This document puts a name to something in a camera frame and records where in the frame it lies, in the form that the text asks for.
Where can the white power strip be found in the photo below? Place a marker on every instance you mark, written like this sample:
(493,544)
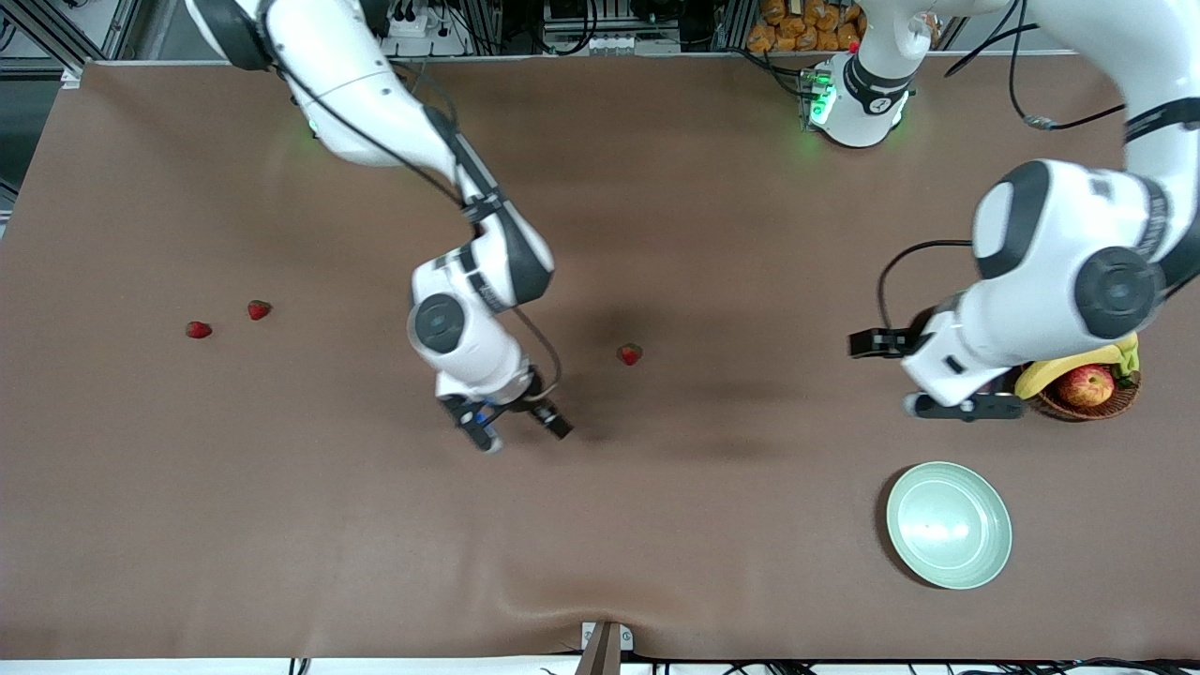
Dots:
(417,23)

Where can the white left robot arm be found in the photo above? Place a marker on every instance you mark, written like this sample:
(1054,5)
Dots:
(1059,244)

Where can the large table cover mat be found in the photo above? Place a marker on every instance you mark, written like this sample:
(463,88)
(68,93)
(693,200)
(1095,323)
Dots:
(656,525)

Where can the yellow banana bunch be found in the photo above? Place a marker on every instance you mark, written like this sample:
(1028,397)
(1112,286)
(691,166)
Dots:
(1069,364)

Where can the metal table clamp bracket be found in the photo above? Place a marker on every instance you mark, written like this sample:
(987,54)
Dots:
(605,647)

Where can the red toy strawberry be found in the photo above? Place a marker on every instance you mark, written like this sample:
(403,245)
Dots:
(259,309)
(198,329)
(629,353)

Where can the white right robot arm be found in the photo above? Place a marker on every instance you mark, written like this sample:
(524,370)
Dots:
(356,94)

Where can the brown wicker basket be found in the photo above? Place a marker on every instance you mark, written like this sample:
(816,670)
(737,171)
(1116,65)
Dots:
(1078,413)

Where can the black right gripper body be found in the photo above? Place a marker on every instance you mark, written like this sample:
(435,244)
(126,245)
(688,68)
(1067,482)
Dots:
(531,396)

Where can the pale green round plate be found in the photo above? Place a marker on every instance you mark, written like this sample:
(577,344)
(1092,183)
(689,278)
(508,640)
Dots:
(949,525)

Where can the pile of golden bread rolls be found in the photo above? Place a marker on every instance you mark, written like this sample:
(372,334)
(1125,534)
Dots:
(797,28)

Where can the aluminium frame strut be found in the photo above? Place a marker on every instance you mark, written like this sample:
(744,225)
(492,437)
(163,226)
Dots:
(47,28)

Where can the white connector strip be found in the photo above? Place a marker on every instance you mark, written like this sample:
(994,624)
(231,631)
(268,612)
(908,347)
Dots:
(637,43)

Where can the red apple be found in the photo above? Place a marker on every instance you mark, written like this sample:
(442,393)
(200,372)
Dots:
(1086,385)

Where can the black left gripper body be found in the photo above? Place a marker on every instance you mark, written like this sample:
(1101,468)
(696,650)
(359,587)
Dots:
(911,338)

